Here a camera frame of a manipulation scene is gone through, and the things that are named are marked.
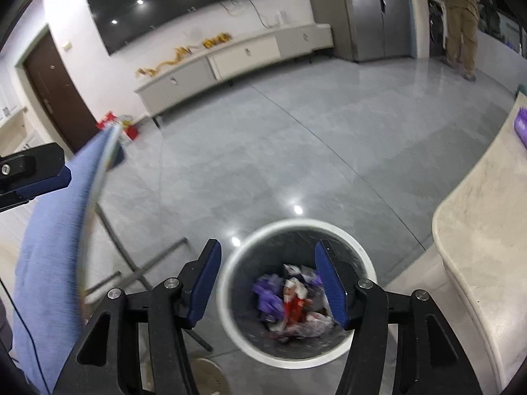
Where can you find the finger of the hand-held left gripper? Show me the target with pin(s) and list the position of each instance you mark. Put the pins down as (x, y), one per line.
(45, 181)
(10, 203)

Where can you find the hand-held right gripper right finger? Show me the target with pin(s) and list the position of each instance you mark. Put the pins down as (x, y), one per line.
(331, 288)

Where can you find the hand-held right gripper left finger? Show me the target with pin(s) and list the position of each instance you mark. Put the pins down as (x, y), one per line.
(204, 284)

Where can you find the purple plastic glove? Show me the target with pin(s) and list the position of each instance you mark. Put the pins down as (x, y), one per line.
(316, 279)

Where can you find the white printed wrapper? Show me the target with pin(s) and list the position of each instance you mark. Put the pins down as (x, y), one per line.
(299, 279)

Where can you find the red snack wrapper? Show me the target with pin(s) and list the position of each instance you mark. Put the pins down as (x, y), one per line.
(295, 309)

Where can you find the white bin with black liner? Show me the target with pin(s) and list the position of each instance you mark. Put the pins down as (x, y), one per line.
(247, 255)

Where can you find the purple wrapper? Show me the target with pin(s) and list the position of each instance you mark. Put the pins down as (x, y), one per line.
(267, 296)

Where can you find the white base cabinets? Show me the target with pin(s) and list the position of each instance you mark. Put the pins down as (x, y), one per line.
(16, 131)

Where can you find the blue towel mat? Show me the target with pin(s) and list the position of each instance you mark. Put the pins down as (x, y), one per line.
(53, 255)

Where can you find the red gift bag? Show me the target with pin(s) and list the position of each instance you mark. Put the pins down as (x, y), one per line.
(108, 122)

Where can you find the dark brown entrance door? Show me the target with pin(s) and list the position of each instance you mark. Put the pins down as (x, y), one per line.
(53, 90)

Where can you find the round beige stool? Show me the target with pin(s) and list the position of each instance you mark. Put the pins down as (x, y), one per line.
(210, 378)

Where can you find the beige marble table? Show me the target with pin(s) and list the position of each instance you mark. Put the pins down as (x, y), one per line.
(481, 234)

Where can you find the golden dragon ornament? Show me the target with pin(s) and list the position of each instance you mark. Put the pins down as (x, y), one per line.
(173, 59)

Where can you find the golden tiger ornament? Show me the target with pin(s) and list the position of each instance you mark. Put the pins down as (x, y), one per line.
(216, 40)

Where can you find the grey and white television cabinet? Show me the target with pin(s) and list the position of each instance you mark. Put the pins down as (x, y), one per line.
(247, 53)

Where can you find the purple tissue pack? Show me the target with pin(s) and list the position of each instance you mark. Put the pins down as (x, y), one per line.
(522, 127)

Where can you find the white router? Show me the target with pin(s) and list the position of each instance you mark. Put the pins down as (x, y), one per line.
(281, 17)

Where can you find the grey double door fridge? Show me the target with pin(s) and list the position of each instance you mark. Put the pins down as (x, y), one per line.
(362, 12)

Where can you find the dark washing machine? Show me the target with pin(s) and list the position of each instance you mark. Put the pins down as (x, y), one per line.
(437, 28)

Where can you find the beige wall switch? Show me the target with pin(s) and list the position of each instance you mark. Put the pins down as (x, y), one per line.
(66, 45)

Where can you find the black wall television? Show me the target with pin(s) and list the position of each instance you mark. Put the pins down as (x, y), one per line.
(173, 4)

